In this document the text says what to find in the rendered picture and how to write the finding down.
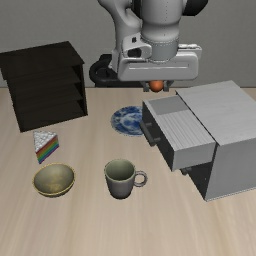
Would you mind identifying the grey cabinet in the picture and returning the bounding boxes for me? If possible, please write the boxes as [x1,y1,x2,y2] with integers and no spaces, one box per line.
[175,79,256,202]

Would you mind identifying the dark slatted rack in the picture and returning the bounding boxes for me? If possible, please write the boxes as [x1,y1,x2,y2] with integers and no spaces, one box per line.
[0,40,89,134]

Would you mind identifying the grey cabinet drawer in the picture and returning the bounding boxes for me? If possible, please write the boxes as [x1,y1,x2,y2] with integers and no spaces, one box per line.
[139,95,217,172]

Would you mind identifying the olive yellow-rimmed bowl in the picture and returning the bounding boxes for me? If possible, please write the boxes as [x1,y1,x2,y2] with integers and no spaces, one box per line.
[31,162,77,199]

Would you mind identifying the orange egg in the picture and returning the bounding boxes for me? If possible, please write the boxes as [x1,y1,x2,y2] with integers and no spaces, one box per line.
[149,80,165,93]

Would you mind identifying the grey-green mug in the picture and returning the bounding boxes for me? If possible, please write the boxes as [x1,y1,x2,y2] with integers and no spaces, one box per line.
[103,158,149,201]

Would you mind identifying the rainbow cake wedge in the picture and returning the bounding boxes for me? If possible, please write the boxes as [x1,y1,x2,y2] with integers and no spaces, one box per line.
[32,130,61,165]

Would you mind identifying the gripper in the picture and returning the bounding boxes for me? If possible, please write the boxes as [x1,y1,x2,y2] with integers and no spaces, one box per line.
[116,43,203,93]

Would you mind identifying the blue and white plate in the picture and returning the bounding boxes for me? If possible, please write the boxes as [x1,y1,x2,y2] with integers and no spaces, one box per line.
[110,105,148,137]

